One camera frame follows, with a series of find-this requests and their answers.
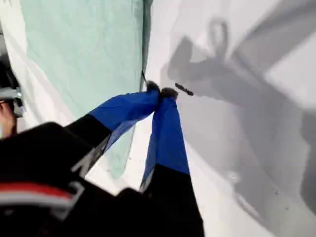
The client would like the grey black device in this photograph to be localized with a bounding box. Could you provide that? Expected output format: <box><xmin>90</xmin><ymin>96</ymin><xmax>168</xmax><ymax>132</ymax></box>
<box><xmin>0</xmin><ymin>60</ymin><xmax>25</xmax><ymax>119</ymax></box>

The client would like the pale green T-shirt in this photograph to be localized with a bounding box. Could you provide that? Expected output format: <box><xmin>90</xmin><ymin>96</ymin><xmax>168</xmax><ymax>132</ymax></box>
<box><xmin>19</xmin><ymin>0</ymin><xmax>152</xmax><ymax>180</ymax></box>

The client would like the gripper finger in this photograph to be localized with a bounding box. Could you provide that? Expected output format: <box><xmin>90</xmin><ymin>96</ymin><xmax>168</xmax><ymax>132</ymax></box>
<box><xmin>64</xmin><ymin>81</ymin><xmax>160</xmax><ymax>178</ymax></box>
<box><xmin>139</xmin><ymin>87</ymin><xmax>205</xmax><ymax>237</ymax></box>

